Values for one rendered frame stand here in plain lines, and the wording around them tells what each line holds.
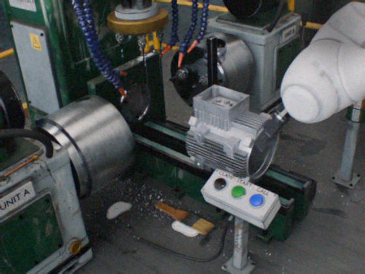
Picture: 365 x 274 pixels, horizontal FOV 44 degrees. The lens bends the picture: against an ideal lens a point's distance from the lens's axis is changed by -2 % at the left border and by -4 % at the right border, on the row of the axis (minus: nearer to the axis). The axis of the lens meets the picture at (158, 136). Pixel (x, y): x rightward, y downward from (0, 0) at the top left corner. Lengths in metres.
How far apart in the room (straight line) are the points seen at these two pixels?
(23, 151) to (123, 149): 0.29
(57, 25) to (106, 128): 0.39
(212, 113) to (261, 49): 0.50
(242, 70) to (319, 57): 0.83
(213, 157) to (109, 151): 0.28
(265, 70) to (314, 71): 0.96
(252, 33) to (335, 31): 0.81
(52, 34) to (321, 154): 0.99
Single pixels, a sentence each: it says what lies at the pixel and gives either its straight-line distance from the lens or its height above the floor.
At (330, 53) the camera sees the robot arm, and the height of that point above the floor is 1.44.
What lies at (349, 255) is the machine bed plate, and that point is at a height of 0.80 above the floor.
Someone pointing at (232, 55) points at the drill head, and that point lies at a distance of 1.59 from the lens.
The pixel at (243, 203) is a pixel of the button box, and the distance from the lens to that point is 1.04.
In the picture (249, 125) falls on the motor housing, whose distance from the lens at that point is 1.22.
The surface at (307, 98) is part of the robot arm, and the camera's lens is 0.76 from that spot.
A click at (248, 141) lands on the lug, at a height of 1.08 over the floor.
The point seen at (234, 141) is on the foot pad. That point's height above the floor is 1.08.
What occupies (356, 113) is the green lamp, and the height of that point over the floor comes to 1.06.
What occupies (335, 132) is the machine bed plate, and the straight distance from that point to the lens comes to 1.81.
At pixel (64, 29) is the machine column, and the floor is 1.30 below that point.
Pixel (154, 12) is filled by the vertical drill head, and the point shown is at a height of 1.34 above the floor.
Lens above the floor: 1.74
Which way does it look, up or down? 32 degrees down
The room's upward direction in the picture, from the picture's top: 5 degrees counter-clockwise
